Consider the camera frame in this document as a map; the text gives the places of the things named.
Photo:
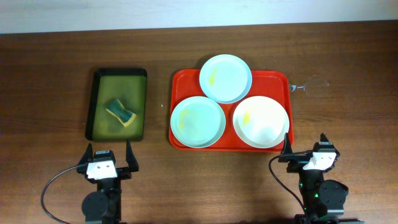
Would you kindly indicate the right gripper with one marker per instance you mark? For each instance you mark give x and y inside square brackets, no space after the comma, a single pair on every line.
[295,163]

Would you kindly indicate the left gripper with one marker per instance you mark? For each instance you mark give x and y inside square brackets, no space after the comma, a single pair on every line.
[125,170]

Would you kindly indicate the green and yellow sponge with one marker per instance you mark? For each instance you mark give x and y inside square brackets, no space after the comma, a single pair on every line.
[124,116]

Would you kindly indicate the cream white plate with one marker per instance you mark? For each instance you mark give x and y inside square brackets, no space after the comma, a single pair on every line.
[261,122]

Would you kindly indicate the mint green plate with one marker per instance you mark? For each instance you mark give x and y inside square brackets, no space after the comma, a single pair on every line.
[198,122]

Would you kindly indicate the light blue plate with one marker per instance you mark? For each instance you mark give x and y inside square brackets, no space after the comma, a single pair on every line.
[225,78]

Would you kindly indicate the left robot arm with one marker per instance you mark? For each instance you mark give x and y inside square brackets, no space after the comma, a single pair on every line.
[103,206]

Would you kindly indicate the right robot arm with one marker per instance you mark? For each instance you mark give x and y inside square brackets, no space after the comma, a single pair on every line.
[322,200]

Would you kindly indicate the black tray with green mat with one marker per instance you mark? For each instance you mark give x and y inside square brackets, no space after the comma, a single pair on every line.
[129,86]

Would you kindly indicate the red plastic tray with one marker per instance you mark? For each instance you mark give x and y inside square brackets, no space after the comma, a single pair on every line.
[272,84]

